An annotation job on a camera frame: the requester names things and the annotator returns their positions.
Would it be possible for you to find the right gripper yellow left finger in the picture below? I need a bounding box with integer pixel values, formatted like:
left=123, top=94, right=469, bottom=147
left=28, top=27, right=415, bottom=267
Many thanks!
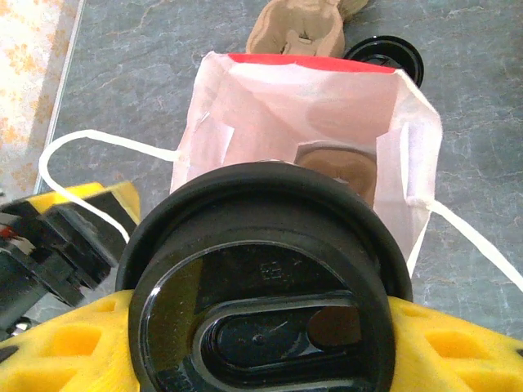
left=0, top=289, right=142, bottom=392

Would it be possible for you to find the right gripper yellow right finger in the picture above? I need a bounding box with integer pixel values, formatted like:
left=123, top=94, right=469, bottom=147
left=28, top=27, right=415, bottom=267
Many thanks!
left=386, top=296, right=523, bottom=392

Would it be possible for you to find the black plastic cup lid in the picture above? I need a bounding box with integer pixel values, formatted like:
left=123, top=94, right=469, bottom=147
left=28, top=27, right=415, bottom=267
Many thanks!
left=115, top=161, right=414, bottom=392

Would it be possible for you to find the red white paper bag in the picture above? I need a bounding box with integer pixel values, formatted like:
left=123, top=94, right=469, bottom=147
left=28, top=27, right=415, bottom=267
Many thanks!
left=38, top=51, right=523, bottom=294

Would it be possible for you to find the black plastic lid stack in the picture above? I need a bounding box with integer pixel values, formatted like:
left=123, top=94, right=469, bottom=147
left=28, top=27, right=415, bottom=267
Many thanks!
left=342, top=35, right=425, bottom=90

